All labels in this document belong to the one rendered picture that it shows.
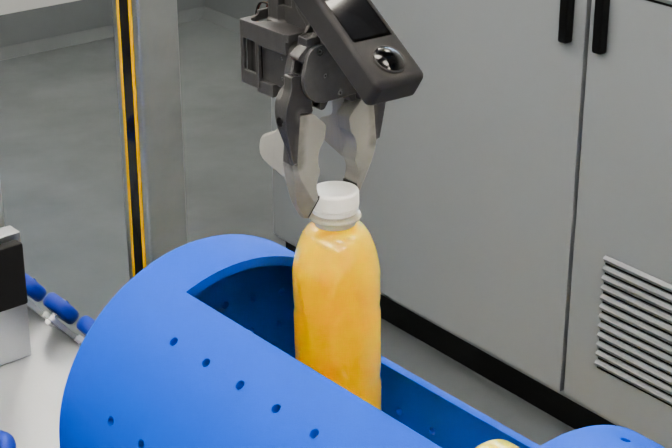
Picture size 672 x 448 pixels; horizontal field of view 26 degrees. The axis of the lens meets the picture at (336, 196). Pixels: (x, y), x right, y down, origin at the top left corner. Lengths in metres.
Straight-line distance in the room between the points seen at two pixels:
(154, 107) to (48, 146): 3.08
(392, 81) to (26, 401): 0.72
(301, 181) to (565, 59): 1.88
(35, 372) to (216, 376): 0.61
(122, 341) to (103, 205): 3.27
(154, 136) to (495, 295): 1.57
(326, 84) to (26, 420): 0.63
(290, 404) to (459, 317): 2.40
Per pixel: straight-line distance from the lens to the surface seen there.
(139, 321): 1.16
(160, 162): 1.88
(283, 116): 1.10
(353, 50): 1.05
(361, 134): 1.15
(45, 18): 5.99
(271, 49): 1.12
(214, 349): 1.10
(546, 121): 3.05
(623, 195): 2.95
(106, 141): 4.93
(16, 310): 1.67
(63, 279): 3.99
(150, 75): 1.84
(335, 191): 1.15
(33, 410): 1.60
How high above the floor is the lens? 1.75
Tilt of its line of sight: 23 degrees down
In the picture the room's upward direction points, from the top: straight up
